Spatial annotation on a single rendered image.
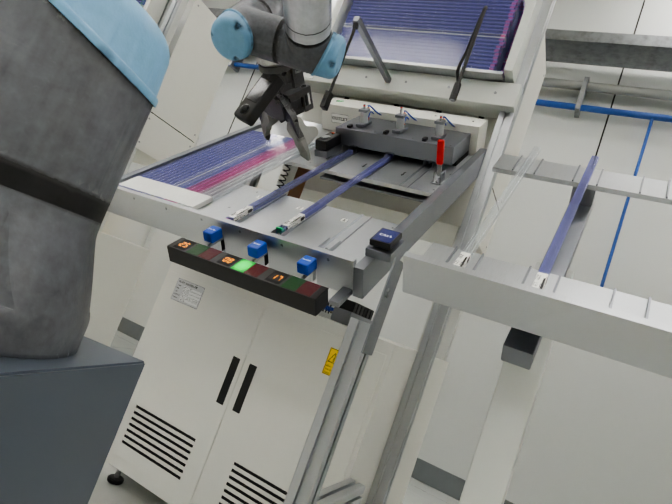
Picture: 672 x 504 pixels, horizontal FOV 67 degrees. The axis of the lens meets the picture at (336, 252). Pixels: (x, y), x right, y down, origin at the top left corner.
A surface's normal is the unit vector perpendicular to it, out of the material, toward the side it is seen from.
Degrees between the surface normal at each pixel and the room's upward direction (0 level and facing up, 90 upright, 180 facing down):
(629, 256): 90
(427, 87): 90
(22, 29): 90
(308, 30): 152
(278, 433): 90
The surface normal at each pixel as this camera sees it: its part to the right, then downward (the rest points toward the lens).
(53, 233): 0.92, -0.03
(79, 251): 1.00, 0.04
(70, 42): 0.51, 0.08
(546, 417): -0.38, -0.25
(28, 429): 0.93, 0.33
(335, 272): -0.52, 0.44
